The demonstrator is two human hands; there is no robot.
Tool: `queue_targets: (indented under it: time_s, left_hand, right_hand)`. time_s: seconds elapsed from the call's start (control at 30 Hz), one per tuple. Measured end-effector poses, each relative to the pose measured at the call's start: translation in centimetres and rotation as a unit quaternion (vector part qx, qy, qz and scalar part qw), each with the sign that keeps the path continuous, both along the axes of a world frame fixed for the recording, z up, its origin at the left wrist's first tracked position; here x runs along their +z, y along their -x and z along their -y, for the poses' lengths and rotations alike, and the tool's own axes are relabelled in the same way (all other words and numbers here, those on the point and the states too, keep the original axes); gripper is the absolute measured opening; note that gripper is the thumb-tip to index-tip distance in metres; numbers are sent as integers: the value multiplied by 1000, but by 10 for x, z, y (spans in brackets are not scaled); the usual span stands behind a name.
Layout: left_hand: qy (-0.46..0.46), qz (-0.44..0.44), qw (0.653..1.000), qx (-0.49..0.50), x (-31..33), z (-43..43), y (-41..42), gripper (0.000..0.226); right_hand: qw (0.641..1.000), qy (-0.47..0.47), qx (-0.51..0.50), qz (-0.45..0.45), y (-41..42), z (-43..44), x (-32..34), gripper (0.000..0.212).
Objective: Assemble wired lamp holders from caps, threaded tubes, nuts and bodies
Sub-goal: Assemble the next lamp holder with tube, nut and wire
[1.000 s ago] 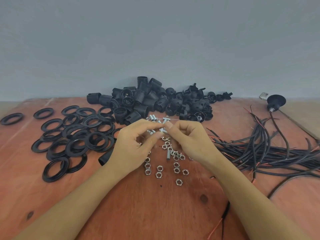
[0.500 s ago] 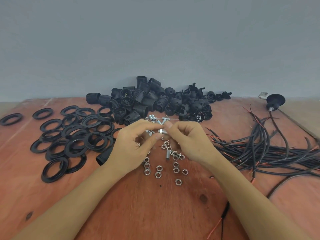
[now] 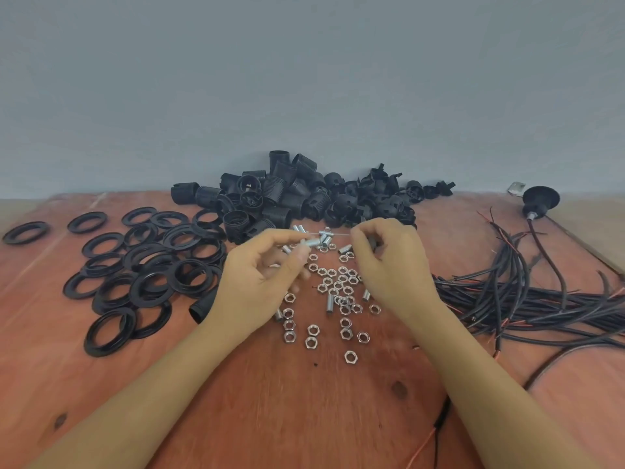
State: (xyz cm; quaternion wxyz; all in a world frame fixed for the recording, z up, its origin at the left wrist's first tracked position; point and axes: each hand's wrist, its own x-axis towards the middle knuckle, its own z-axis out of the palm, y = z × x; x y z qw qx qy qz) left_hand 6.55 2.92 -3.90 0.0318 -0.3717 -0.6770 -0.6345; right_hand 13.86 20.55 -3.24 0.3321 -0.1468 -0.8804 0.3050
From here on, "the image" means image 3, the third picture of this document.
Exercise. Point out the person's left hand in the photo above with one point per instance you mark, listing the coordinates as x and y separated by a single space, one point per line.
249 288

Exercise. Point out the person's right hand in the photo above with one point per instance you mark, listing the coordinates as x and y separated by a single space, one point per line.
398 273

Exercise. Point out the person's left thumb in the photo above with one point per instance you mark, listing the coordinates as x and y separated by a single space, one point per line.
276 237

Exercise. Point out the person's right thumb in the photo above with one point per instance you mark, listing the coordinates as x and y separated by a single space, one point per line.
360 256

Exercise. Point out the single silver threaded tube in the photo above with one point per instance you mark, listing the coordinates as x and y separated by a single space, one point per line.
308 243

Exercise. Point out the person's right forearm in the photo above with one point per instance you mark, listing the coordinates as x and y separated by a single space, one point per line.
493 395

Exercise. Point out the person's left forearm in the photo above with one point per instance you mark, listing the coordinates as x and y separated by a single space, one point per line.
141 395

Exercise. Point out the group of silver tubes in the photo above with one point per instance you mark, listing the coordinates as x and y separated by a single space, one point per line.
324 236

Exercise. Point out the scatter of silver hex nuts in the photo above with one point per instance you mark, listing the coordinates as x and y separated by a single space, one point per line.
344 297

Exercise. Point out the pile of black lamp sockets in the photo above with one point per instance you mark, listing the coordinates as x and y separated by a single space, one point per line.
302 195

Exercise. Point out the black lamp socket base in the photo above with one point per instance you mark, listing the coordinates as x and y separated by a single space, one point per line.
200 313

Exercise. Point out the pile of black threaded rings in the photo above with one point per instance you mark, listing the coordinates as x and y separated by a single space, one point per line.
146 273

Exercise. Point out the small silver packet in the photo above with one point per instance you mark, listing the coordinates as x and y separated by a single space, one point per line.
515 189

